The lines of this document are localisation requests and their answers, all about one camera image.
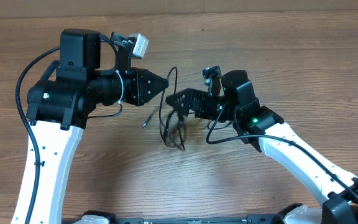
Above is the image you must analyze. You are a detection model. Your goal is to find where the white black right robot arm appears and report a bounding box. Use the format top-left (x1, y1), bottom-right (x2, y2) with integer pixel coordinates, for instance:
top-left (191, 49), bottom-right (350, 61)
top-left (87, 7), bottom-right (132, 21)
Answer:
top-left (166, 70), bottom-right (358, 223)

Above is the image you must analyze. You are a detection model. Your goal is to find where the cardboard back wall panel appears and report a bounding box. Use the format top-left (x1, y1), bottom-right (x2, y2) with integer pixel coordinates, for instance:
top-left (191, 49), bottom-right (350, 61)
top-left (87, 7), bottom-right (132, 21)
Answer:
top-left (0, 0), bottom-right (358, 19)

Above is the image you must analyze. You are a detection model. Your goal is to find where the black USB-A cable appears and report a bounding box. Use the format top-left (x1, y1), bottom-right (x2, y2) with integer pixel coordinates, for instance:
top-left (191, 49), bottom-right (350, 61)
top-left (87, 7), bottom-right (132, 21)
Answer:
top-left (158, 66), bottom-right (188, 152)

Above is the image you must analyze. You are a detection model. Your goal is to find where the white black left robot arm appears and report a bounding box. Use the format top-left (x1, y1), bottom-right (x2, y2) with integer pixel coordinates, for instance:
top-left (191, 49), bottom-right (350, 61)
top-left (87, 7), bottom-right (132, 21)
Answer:
top-left (12, 29), bottom-right (168, 223)

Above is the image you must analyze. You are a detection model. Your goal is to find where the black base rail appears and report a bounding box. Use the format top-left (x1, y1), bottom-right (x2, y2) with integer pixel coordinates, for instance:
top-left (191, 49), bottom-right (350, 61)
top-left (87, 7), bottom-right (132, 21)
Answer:
top-left (82, 210), bottom-right (291, 224)

